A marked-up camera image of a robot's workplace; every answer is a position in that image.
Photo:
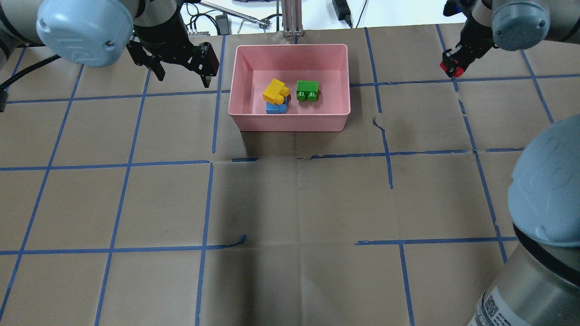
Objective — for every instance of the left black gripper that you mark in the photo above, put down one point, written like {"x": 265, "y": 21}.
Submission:
{"x": 159, "y": 32}

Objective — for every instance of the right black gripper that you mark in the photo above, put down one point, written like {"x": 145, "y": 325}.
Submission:
{"x": 474, "y": 42}

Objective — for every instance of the red toy block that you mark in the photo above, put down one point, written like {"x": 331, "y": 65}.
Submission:
{"x": 452, "y": 65}

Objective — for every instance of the yellow toy block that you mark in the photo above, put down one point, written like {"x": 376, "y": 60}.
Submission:
{"x": 276, "y": 92}

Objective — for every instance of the blue toy block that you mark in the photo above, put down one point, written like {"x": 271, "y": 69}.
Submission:
{"x": 277, "y": 109}

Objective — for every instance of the green toy block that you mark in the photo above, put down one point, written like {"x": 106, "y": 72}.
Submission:
{"x": 307, "y": 90}

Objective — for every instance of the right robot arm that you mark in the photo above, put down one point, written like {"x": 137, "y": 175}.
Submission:
{"x": 539, "y": 284}

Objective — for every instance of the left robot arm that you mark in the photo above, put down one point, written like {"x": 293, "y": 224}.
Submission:
{"x": 96, "y": 32}

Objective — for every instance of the pink plastic box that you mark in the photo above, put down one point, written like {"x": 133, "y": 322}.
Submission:
{"x": 255, "y": 66}

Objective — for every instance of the metal rod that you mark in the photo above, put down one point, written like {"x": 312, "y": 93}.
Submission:
{"x": 263, "y": 23}

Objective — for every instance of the black power adapter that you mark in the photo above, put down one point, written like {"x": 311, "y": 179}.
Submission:
{"x": 342, "y": 11}

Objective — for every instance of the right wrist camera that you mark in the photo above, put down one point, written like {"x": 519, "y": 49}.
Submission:
{"x": 453, "y": 7}

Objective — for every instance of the aluminium frame post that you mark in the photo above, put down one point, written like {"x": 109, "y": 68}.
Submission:
{"x": 292, "y": 21}

